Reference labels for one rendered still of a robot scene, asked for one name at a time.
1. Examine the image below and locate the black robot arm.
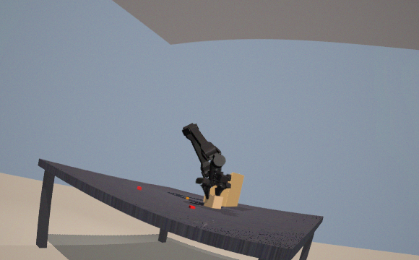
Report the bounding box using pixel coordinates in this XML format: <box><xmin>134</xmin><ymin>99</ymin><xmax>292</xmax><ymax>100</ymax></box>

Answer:
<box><xmin>182</xmin><ymin>123</ymin><xmax>231</xmax><ymax>183</ymax></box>

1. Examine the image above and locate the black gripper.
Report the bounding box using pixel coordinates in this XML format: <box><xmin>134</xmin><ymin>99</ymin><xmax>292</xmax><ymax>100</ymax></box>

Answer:
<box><xmin>196</xmin><ymin>168</ymin><xmax>231</xmax><ymax>199</ymax></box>

